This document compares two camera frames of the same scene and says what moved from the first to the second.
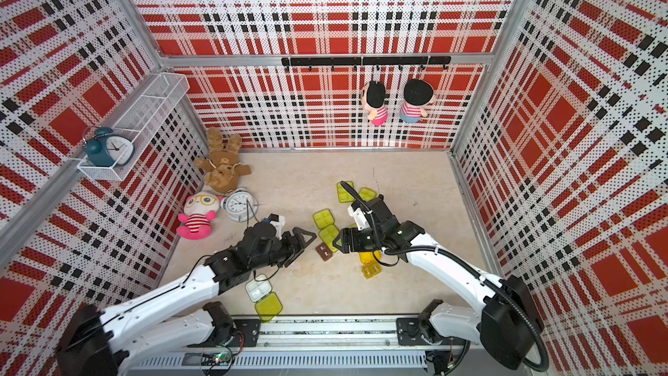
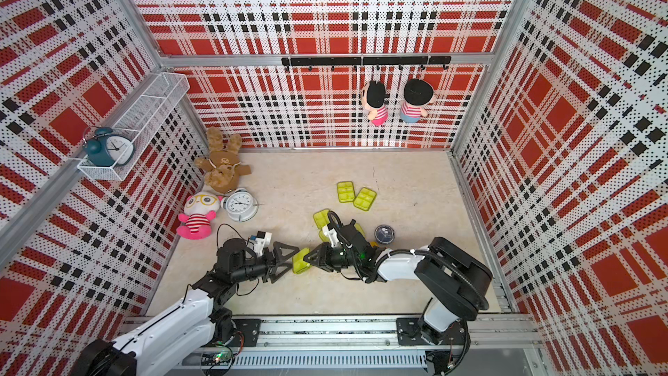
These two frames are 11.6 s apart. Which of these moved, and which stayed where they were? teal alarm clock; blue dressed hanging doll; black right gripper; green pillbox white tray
Moved: black right gripper
Stayed: green pillbox white tray; teal alarm clock; blue dressed hanging doll
